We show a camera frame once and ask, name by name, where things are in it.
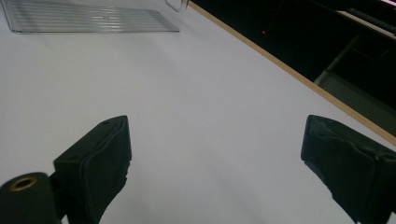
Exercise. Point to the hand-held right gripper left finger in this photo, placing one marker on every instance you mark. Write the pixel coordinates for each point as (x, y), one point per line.
(93, 168)

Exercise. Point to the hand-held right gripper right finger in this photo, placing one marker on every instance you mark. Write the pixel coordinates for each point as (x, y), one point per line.
(351, 168)

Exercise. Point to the clear plastic packaging tray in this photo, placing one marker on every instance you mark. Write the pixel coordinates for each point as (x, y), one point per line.
(87, 18)

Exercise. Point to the wooden table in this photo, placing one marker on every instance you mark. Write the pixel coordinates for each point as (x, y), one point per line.
(295, 76)

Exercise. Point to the white metal stand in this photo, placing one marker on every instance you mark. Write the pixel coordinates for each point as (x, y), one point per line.
(337, 59)

